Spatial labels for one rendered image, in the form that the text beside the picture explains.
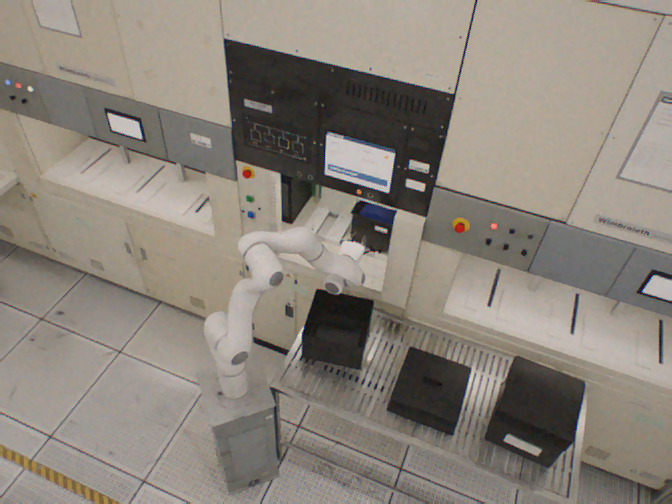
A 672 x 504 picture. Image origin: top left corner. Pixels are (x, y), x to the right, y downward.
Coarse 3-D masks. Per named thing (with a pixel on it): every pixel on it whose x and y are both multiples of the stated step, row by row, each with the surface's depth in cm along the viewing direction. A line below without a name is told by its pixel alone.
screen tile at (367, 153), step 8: (360, 152) 216; (368, 152) 215; (376, 152) 213; (360, 160) 219; (376, 160) 216; (384, 160) 214; (360, 168) 221; (368, 168) 220; (376, 168) 218; (384, 168) 217; (384, 176) 219
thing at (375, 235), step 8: (360, 200) 274; (368, 200) 271; (360, 208) 278; (392, 208) 268; (352, 216) 269; (360, 216) 267; (352, 224) 272; (360, 224) 270; (368, 224) 268; (376, 224) 266; (384, 224) 264; (352, 232) 276; (360, 232) 274; (368, 232) 272; (376, 232) 270; (384, 232) 268; (360, 240) 278; (368, 240) 276; (376, 240) 273; (384, 240) 271; (376, 248) 277; (384, 248) 275
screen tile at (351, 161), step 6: (330, 138) 217; (330, 144) 219; (336, 144) 218; (342, 144) 217; (348, 144) 216; (342, 150) 219; (348, 150) 218; (330, 156) 223; (336, 156) 222; (342, 156) 221; (354, 156) 219; (336, 162) 224; (342, 162) 223; (348, 162) 222; (354, 162) 221
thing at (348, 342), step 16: (320, 304) 266; (336, 304) 263; (352, 304) 260; (368, 304) 258; (320, 320) 266; (336, 320) 267; (352, 320) 267; (368, 320) 266; (304, 336) 240; (320, 336) 260; (336, 336) 260; (352, 336) 261; (304, 352) 249; (320, 352) 246; (336, 352) 243; (352, 352) 241; (352, 368) 249
